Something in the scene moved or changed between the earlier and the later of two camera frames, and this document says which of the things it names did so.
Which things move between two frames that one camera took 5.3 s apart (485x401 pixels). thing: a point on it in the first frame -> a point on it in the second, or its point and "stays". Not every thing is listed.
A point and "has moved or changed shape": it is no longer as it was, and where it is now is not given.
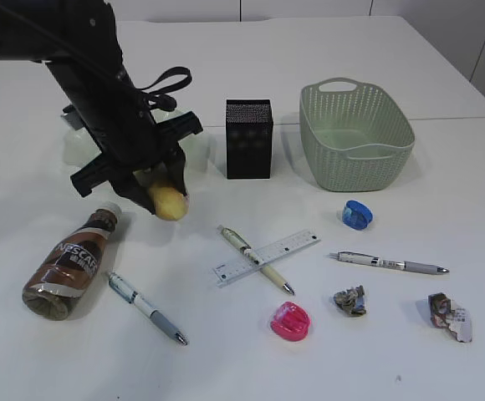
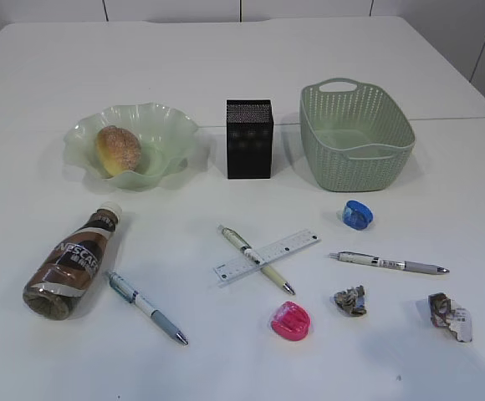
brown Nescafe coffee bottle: [61, 281] stays
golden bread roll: [170, 203] has moved or changed shape
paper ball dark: [351, 300] stays
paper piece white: [446, 313] stays
